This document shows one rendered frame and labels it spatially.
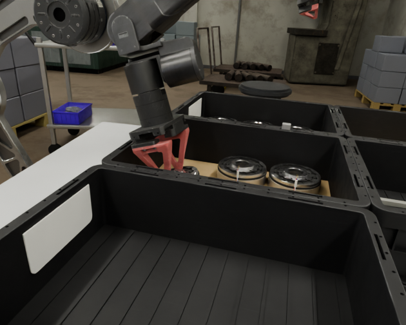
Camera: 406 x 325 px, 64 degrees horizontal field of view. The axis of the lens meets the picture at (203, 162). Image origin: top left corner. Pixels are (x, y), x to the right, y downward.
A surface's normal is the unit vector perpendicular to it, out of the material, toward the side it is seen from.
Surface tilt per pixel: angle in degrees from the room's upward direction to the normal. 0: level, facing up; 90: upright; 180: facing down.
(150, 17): 83
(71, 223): 90
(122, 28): 81
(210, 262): 0
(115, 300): 0
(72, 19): 90
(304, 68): 90
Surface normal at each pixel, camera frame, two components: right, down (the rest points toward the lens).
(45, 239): 0.96, 0.15
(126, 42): -0.17, 0.24
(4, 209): 0.05, -0.91
